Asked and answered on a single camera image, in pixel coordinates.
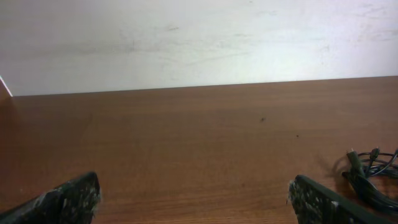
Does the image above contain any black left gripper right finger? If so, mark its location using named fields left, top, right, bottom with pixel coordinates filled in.
left=289, top=175, right=390, bottom=224

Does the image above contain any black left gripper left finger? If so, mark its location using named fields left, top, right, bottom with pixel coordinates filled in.
left=1, top=172, right=101, bottom=224

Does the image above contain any black cable bundle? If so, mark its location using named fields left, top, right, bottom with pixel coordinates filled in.
left=341, top=147, right=398, bottom=215

